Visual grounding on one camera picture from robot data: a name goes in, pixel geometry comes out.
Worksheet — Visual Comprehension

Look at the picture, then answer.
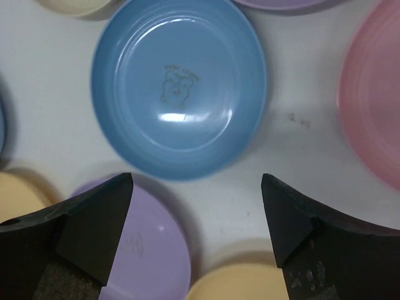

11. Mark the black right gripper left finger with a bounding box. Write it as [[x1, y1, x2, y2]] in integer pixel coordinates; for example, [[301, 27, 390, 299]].
[[1, 172, 134, 299]]

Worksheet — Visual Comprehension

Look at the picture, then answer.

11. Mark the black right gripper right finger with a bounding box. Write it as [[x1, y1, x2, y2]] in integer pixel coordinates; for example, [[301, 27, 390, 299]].
[[261, 174, 399, 299]]

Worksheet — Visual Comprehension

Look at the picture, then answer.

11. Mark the purple plate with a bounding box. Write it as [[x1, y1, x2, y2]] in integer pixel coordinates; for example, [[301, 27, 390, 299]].
[[234, 0, 343, 12], [70, 179, 192, 300]]

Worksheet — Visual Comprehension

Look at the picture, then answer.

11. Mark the orange plate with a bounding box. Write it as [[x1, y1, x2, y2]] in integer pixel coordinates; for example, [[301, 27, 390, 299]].
[[186, 264, 289, 300], [0, 172, 52, 223]]

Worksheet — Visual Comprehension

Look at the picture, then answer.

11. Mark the blue plate with bear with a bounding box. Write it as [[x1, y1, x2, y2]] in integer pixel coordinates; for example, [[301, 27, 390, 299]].
[[91, 1, 269, 181]]

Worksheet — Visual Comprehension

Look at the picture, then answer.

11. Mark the blue plate at left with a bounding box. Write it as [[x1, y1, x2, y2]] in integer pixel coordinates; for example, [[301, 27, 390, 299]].
[[0, 101, 6, 153]]

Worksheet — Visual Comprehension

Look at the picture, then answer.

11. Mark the pink plate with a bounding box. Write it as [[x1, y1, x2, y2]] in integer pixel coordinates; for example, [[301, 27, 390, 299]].
[[337, 1, 399, 189]]

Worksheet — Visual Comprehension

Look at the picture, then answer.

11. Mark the cream plate at back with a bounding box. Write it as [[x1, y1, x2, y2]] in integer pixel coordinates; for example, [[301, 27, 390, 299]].
[[36, 0, 116, 17]]

